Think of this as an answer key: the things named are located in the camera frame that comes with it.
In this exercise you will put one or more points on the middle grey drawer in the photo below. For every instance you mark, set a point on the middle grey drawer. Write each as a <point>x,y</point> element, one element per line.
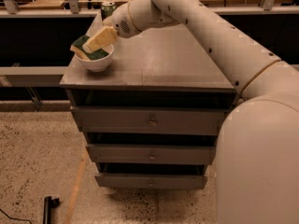
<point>186,155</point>

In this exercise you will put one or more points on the green and yellow sponge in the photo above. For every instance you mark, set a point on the green and yellow sponge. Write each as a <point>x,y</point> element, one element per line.
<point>77,48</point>

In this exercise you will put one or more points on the grey wooden drawer cabinet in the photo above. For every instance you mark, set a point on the grey wooden drawer cabinet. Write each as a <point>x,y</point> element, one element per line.
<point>160,69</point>

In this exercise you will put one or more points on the white ceramic bowl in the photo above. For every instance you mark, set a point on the white ceramic bowl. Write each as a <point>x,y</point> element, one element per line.
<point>100,64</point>

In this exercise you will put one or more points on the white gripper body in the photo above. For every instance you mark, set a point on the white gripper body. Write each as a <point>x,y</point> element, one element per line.
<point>121,22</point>

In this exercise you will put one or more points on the black floor stand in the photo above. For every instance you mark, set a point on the black floor stand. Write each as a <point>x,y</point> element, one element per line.
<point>49,205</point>

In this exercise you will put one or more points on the grey drawer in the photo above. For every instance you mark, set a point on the grey drawer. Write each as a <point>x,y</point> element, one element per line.
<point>92,119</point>
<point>186,155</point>
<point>151,181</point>

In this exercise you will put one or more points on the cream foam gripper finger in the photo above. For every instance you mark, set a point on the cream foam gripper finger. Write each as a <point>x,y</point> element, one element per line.
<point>106,36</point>

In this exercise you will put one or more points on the grey metal railing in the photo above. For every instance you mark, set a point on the grey metal railing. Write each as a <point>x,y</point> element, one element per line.
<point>62,3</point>

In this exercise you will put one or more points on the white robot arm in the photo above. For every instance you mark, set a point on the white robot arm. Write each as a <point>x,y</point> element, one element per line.
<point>257,157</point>

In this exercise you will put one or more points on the green soda can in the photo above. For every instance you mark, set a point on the green soda can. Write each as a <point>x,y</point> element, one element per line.
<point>107,9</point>

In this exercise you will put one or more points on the top grey drawer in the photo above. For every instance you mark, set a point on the top grey drawer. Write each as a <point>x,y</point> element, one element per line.
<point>92,119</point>

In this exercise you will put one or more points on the bottom grey drawer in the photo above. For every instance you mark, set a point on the bottom grey drawer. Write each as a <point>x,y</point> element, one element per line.
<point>151,181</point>

